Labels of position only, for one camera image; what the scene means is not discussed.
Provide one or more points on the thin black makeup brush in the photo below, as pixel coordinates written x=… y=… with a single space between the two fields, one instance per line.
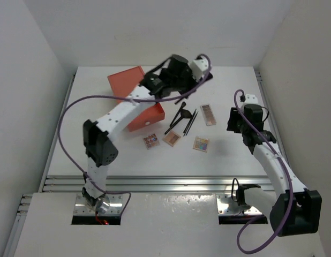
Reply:
x=183 y=104

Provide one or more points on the metal base plate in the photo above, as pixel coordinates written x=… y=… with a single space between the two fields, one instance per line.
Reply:
x=227 y=207
x=108 y=205

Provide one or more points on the long black makeup brush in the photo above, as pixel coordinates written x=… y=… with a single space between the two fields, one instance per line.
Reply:
x=190 y=121

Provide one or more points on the small black makeup brush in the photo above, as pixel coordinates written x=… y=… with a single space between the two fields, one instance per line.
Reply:
x=183 y=98

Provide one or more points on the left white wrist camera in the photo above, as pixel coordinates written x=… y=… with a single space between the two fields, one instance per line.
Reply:
x=199 y=67

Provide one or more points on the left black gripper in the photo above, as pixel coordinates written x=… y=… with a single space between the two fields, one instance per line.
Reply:
x=192 y=82

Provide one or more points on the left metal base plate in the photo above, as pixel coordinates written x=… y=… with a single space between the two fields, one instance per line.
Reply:
x=108 y=205

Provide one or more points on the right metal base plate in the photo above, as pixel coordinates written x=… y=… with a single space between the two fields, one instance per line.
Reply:
x=227 y=207

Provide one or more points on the long brown eyeshadow palette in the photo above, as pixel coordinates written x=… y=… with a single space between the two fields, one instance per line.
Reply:
x=208 y=115

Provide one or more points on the brown quad eyeshadow palette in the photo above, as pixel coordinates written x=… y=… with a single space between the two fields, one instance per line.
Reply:
x=171 y=138

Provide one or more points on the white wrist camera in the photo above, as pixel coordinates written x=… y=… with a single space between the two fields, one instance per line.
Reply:
x=199 y=67
x=250 y=99

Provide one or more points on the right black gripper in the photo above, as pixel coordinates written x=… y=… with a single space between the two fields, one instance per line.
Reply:
x=233 y=116

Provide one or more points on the round-pan eyeshadow palette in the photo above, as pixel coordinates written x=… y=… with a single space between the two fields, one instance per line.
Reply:
x=151 y=141

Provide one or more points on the white front cover panel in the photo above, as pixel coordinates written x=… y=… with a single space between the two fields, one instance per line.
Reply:
x=152 y=225

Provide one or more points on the orange drawer box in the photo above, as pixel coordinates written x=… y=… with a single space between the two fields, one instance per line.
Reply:
x=122 y=84

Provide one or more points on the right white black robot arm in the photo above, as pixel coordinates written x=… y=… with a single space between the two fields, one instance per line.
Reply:
x=296 y=209

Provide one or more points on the colourful eyeshadow palette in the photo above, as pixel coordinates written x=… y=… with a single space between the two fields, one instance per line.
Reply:
x=201 y=144

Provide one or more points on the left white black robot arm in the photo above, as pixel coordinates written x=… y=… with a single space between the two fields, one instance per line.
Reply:
x=99 y=136

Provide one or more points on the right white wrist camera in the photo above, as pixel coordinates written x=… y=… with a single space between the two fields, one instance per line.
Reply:
x=250 y=99

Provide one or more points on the aluminium rail frame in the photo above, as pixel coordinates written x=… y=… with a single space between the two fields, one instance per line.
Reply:
x=163 y=170

